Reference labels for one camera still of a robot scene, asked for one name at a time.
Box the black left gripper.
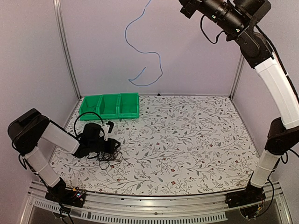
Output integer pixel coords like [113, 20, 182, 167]
[89, 138, 121, 154]

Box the black cable pile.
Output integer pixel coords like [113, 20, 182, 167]
[87, 150, 130, 170]

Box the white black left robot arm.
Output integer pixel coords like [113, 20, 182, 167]
[7, 108, 121, 203]

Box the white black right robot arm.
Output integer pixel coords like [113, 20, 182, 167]
[180, 0, 299, 208]

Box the green bin middle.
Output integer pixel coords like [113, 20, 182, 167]
[97, 94, 120, 119]

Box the green bin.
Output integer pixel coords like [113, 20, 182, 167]
[79, 95, 102, 121]
[119, 93, 139, 119]
[97, 94, 120, 119]

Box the green bin right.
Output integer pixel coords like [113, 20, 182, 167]
[119, 93, 139, 119]

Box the green bin left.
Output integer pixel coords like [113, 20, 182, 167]
[79, 95, 102, 121]

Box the floral patterned table mat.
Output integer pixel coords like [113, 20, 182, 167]
[51, 96, 259, 196]

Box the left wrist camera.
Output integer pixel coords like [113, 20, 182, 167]
[102, 121, 114, 141]

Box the aluminium back right post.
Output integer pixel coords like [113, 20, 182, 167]
[229, 55, 245, 99]

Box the aluminium post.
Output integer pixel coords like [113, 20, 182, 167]
[53, 0, 82, 99]
[229, 55, 245, 99]

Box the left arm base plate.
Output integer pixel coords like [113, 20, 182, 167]
[45, 187, 86, 208]

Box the aluminium front frame rail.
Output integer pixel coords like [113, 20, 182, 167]
[20, 181, 294, 224]

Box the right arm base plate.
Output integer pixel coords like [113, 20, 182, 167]
[225, 188, 266, 219]

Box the aluminium back left post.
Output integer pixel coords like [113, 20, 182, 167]
[53, 0, 82, 99]

